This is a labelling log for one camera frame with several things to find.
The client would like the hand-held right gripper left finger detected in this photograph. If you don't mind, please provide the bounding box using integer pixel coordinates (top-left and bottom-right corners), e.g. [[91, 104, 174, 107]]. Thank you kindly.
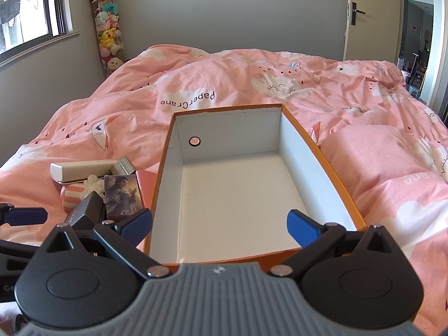
[[40, 208, 176, 281]]

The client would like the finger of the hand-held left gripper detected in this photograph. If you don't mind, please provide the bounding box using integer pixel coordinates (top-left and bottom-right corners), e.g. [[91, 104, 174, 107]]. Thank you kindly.
[[0, 203, 48, 228]]

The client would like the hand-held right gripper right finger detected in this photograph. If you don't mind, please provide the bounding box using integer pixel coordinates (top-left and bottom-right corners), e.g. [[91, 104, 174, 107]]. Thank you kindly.
[[269, 209, 412, 281]]

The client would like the picture card box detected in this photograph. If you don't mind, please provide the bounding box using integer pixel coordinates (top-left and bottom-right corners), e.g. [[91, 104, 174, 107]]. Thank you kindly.
[[104, 174, 148, 223]]

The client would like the pink plastic folding tool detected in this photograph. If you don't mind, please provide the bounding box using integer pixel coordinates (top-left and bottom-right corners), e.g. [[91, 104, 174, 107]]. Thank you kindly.
[[135, 170, 159, 211]]

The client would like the black box gold print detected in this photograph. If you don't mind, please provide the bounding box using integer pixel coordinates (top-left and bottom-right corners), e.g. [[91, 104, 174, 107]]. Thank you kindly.
[[65, 191, 107, 233]]

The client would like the pink striped white plush toy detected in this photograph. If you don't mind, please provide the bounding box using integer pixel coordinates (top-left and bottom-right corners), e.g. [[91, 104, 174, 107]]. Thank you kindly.
[[60, 174, 106, 212]]

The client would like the tan small box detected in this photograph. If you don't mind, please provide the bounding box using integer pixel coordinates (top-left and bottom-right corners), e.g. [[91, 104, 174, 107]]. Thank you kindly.
[[110, 157, 137, 176]]

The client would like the white long case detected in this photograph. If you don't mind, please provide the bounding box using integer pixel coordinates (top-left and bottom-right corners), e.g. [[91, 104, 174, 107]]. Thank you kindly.
[[50, 159, 121, 184]]

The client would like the orange cardboard box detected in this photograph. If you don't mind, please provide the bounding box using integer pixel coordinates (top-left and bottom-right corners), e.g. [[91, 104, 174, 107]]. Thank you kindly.
[[143, 103, 366, 265]]

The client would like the pink cloud print blanket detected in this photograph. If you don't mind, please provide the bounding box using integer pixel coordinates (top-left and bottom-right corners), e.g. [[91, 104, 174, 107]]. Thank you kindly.
[[0, 44, 448, 336]]

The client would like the clear tube of plush toys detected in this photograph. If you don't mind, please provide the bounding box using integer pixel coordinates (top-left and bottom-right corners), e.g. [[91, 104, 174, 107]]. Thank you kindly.
[[91, 0, 127, 76]]

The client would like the window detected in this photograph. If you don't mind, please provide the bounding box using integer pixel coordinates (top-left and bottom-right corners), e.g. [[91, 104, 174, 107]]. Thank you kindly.
[[0, 0, 79, 67]]

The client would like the grey door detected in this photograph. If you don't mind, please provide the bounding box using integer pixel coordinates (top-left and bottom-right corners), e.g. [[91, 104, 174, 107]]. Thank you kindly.
[[344, 0, 404, 62]]

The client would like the black door handle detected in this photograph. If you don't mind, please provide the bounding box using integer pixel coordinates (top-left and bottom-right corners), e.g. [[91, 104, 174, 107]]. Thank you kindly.
[[350, 2, 366, 26]]

